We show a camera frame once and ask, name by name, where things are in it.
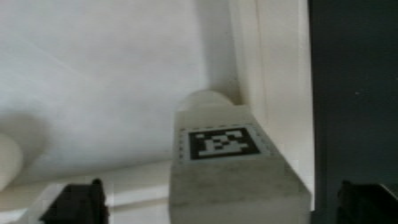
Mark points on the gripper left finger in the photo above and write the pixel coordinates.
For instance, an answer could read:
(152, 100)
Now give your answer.
(70, 204)

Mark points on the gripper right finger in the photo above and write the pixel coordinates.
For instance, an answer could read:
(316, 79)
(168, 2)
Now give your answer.
(367, 203)

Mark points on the white table leg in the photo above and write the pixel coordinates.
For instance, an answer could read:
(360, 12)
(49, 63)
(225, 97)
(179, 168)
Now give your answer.
(236, 186)

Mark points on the white square table top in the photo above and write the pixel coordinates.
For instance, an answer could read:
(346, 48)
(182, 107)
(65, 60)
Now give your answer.
(104, 60)

